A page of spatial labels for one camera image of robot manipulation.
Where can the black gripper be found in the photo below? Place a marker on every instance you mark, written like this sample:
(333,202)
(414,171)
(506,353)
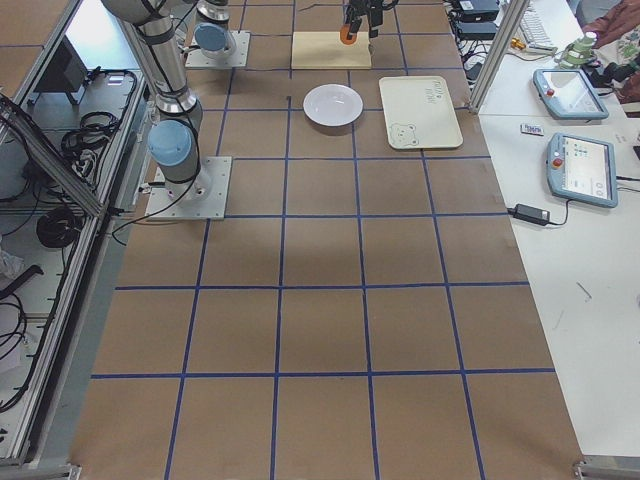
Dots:
(358,8)

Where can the orange mandarin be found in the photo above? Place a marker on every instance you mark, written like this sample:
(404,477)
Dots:
(347,37)

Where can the white round plate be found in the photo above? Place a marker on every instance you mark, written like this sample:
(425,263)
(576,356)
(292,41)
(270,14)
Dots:
(332,105)

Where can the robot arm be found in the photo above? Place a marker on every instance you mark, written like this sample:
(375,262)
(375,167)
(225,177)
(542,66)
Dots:
(213,37)
(173,141)

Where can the cream bear tray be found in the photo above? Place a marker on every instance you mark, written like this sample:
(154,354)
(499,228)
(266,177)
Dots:
(419,113)

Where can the bamboo cutting board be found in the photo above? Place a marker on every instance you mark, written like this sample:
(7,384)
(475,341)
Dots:
(326,51)

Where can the white keyboard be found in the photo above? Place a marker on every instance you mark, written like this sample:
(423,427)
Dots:
(532,33)

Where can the far teach pendant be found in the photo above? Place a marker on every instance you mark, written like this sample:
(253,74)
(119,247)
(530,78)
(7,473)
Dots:
(568,95)

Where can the teach pendant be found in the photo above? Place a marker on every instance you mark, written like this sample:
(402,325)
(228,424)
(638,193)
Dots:
(568,95)
(582,169)

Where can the black power adapter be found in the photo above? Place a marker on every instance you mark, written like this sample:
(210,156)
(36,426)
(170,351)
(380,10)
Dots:
(530,214)

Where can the near teach pendant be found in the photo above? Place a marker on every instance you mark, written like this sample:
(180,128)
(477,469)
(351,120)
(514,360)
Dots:
(582,169)

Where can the aluminium frame post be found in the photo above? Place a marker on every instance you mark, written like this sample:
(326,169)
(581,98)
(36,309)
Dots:
(507,28)

